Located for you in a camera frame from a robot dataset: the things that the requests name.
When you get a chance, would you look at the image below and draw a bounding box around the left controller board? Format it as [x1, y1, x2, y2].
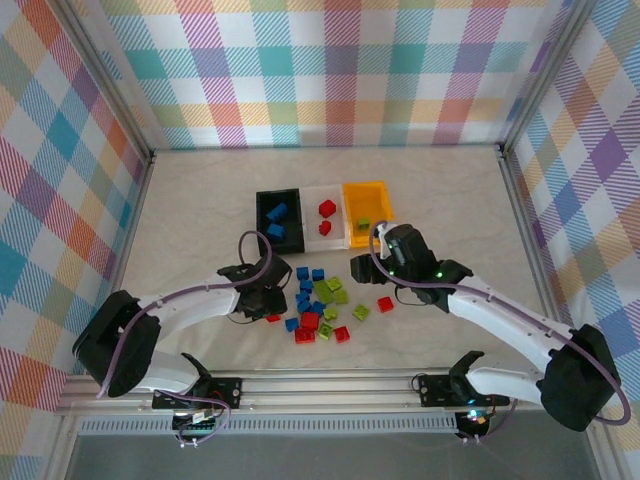
[172, 407, 224, 434]

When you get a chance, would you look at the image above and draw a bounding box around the controller board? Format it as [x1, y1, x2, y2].
[457, 408, 491, 436]
[172, 407, 224, 434]

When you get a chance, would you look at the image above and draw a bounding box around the yellow plastic bin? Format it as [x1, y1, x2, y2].
[341, 179, 396, 249]

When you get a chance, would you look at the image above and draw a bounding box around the black plastic bin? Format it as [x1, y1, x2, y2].
[254, 188, 307, 254]

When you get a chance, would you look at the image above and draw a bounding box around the aluminium frame post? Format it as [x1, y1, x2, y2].
[499, 0, 596, 156]
[52, 0, 156, 166]

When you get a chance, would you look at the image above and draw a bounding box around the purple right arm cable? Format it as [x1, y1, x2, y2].
[368, 219, 632, 444]

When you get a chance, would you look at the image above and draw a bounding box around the clear white plastic bin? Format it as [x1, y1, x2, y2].
[298, 184, 350, 251]

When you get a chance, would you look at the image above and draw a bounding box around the grey slotted cable duct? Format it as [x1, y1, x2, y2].
[79, 417, 459, 437]

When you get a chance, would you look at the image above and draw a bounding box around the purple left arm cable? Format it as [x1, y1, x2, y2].
[97, 230, 275, 448]

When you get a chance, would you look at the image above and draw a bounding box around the aluminium side rail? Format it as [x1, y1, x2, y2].
[497, 143, 571, 331]
[112, 149, 157, 296]

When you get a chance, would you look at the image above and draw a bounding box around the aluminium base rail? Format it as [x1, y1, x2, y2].
[54, 369, 549, 417]

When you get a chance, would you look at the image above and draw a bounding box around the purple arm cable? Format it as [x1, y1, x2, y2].
[97, 230, 275, 448]
[368, 219, 632, 444]

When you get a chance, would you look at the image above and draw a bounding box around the right controller board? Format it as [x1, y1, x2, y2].
[457, 408, 491, 436]

